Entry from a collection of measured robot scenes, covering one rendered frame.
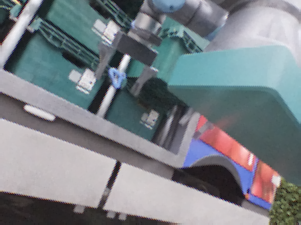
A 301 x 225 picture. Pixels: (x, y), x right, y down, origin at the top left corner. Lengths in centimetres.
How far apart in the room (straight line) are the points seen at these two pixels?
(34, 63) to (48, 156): 37
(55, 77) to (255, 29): 87
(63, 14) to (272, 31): 91
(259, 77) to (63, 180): 82
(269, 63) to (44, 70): 91
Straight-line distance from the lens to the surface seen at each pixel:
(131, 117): 127
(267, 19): 37
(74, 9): 115
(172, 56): 108
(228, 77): 30
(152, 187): 125
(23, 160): 90
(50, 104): 89
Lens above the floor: 55
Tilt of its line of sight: 14 degrees up
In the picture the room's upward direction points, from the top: 22 degrees clockwise
